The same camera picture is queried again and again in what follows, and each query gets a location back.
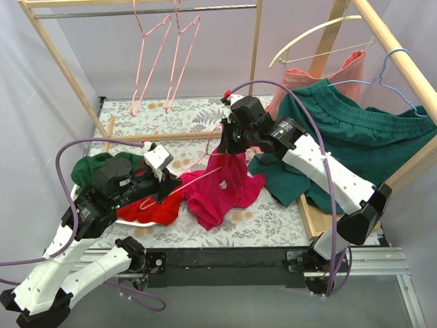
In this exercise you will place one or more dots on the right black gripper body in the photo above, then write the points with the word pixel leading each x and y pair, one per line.
pixel 227 137

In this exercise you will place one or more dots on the dark green t shirt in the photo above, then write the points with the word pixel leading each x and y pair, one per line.
pixel 85 169

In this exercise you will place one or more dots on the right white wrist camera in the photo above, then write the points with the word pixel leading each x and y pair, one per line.
pixel 229 98

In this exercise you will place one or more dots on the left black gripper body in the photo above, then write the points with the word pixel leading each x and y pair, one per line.
pixel 164 186

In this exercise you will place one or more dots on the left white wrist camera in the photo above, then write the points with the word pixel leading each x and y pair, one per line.
pixel 157 157

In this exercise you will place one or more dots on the salmon pink shorts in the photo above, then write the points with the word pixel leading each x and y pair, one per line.
pixel 352 68

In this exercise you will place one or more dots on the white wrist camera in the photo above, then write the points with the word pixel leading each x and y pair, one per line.
pixel 157 157
pixel 229 98

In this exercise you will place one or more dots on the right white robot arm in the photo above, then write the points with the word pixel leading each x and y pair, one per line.
pixel 362 202

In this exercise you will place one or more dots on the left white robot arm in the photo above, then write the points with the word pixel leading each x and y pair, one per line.
pixel 47 295

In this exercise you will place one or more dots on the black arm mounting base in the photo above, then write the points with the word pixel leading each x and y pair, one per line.
pixel 292 267

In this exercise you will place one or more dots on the aluminium table frame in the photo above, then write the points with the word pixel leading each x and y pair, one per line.
pixel 353 261

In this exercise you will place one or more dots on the small wooden clothes rack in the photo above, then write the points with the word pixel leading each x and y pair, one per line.
pixel 108 138

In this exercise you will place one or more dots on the red t shirt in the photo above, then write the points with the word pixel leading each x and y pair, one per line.
pixel 147 211

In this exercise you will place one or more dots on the magenta t shirt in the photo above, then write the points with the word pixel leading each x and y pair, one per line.
pixel 225 184

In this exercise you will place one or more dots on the teal green shorts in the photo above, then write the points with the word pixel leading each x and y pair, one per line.
pixel 369 142

